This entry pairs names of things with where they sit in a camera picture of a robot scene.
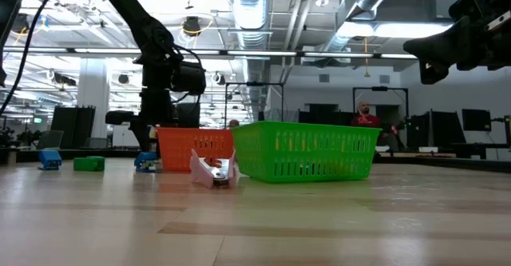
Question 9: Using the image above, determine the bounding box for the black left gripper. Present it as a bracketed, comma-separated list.
[105, 88, 179, 154]

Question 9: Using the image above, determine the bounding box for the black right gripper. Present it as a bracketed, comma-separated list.
[402, 0, 511, 85]

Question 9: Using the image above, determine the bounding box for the blue mini stapler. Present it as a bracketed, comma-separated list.
[134, 150, 160, 174]
[38, 149, 63, 172]

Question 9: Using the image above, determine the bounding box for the green mini stapler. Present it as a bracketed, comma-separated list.
[73, 156, 106, 173]

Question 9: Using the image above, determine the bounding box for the white cabinet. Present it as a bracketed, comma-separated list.
[111, 125, 139, 148]

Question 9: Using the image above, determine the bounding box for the orange plastic basket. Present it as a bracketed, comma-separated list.
[155, 127, 236, 173]

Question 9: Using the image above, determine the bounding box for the black monitor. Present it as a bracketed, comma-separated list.
[461, 108, 493, 133]
[175, 102, 201, 129]
[409, 109, 466, 146]

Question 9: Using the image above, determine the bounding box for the white round column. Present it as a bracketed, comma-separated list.
[77, 58, 110, 139]

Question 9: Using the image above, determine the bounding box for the black partition panel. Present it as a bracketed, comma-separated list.
[50, 105, 96, 149]

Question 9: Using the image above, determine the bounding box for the green plastic basket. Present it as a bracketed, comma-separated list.
[231, 121, 382, 185]

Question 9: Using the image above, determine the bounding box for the black gantry frame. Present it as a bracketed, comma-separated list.
[352, 85, 410, 119]

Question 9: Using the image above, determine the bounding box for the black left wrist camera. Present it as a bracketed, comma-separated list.
[171, 61, 208, 96]

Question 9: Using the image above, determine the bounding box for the black metal rig frame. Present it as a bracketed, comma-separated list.
[0, 148, 511, 174]

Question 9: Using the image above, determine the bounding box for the black ceiling cable reel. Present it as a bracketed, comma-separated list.
[182, 15, 202, 38]

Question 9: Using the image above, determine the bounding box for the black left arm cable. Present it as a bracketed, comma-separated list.
[0, 0, 64, 116]

